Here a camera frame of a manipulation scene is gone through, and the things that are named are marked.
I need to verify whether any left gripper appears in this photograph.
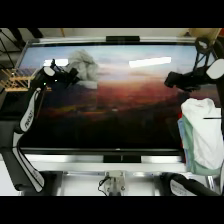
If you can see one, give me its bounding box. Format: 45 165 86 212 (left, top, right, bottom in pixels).
57 68 82 90

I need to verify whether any silver frame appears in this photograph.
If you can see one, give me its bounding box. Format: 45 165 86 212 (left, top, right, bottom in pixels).
19 35 224 197

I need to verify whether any grey garment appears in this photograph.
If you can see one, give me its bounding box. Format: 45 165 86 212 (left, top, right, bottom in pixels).
67 49 100 90

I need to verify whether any light blue garment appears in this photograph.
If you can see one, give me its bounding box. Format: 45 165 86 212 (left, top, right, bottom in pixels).
176 117 193 173

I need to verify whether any black cable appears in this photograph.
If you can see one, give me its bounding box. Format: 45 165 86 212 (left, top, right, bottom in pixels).
97 176 112 197

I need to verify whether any pale green garment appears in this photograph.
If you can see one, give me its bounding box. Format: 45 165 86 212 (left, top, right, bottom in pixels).
181 114 222 177

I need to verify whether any wooden slatted rack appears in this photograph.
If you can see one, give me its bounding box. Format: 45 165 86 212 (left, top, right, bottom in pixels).
0 67 53 93

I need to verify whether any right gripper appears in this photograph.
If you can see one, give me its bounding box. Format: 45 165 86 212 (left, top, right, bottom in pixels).
163 70 192 92

